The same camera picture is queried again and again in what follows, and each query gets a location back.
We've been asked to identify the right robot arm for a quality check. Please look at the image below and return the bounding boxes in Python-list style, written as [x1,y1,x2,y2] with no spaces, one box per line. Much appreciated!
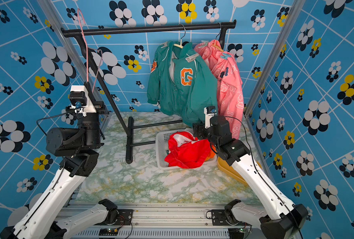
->
[193,116,308,239]

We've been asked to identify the green circuit board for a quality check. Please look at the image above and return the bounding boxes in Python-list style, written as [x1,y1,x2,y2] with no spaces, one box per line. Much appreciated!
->
[99,228,119,236]

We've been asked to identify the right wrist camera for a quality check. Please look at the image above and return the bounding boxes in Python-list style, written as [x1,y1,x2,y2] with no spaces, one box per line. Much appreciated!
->
[204,106,217,128]

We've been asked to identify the white plastic basket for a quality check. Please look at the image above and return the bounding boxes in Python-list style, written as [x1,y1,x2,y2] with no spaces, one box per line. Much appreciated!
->
[156,128,217,170]

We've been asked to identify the wooden hanger of pink jacket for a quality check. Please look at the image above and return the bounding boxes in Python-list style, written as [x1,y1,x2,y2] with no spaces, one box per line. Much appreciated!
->
[212,23,224,52]

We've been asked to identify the green letter jacket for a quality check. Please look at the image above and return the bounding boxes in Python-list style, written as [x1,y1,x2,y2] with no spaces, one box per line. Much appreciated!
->
[147,41,217,126]

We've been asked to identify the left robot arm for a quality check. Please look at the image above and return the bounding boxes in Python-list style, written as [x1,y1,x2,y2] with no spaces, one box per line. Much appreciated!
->
[0,82,110,239]

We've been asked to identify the wooden hanger of green jacket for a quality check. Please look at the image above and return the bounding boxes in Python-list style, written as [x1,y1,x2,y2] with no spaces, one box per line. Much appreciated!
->
[173,24,187,49]

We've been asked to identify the white clothespin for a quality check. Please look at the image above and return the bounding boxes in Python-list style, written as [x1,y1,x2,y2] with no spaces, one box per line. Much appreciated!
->
[185,53,200,63]

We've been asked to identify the yellow plastic tub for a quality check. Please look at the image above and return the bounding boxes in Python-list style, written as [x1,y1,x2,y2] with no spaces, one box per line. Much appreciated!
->
[217,155,263,188]

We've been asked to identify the red white rainbow jacket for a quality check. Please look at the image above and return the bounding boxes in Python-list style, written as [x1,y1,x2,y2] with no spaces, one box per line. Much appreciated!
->
[165,130,215,169]

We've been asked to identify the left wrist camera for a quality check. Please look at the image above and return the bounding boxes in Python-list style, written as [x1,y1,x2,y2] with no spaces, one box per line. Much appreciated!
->
[69,85,97,117]

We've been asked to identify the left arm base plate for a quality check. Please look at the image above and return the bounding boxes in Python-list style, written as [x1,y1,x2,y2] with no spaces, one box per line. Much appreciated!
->
[97,209,134,226]

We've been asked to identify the pink printed jacket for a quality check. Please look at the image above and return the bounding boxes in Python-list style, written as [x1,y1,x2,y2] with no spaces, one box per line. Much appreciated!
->
[194,40,244,139]

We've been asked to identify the black clothes rack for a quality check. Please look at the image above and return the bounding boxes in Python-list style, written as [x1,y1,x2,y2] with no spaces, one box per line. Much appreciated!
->
[62,20,237,164]

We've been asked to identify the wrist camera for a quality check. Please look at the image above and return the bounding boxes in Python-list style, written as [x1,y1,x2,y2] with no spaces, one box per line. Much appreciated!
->
[204,106,217,128]
[69,85,97,117]

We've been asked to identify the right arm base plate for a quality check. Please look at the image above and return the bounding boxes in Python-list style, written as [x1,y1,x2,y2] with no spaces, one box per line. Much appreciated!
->
[208,210,243,226]

